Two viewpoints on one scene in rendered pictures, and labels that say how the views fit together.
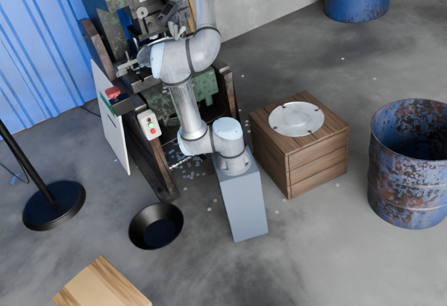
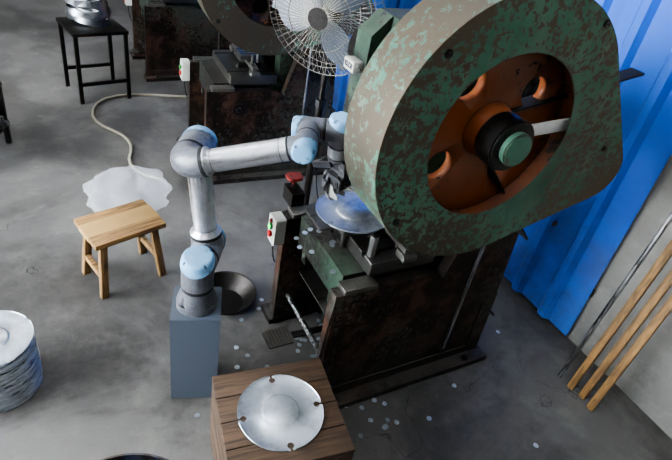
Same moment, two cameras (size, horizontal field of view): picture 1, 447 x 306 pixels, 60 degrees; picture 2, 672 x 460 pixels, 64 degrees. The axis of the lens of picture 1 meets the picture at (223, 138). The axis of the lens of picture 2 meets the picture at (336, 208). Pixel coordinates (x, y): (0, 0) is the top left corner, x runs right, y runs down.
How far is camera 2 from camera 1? 2.11 m
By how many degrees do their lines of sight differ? 63
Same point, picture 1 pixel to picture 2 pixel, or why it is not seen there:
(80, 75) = not seen: hidden behind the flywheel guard
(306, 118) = (272, 423)
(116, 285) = (127, 229)
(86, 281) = (143, 214)
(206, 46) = (176, 153)
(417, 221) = not seen: outside the picture
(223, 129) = (189, 252)
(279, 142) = (239, 376)
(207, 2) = (241, 147)
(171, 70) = not seen: hidden behind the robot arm
